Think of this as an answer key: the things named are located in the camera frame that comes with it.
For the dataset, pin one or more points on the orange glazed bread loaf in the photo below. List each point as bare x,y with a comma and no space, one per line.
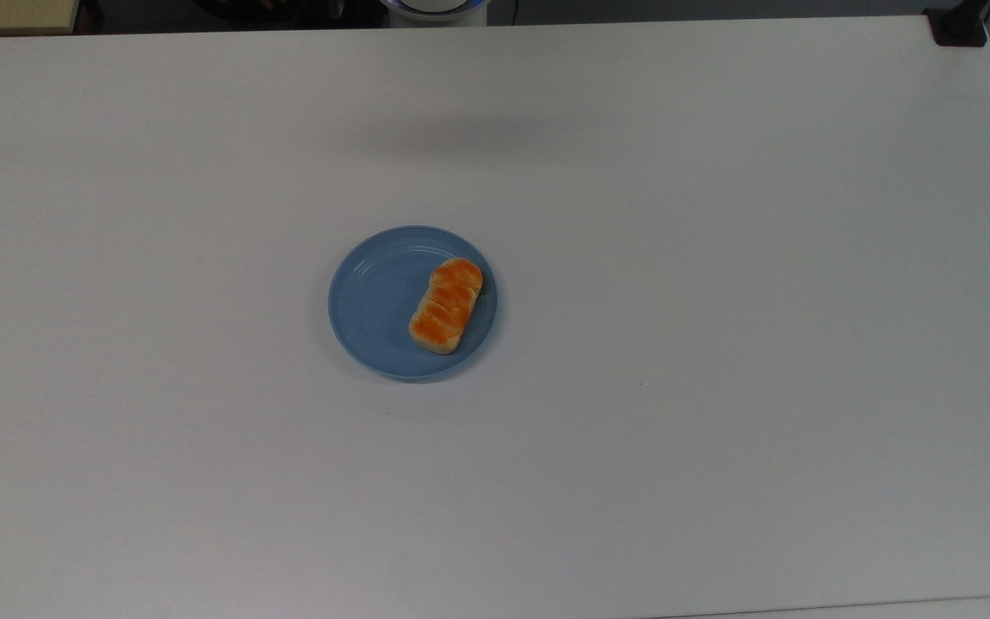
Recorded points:
445,305

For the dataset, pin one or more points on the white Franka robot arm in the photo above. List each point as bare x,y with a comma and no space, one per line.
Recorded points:
435,9

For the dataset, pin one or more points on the blue round plate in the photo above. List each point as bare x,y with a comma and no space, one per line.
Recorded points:
375,309

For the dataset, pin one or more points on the black stand base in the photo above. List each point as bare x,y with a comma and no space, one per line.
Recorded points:
959,30

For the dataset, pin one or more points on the beige board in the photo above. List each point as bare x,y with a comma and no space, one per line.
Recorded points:
14,15

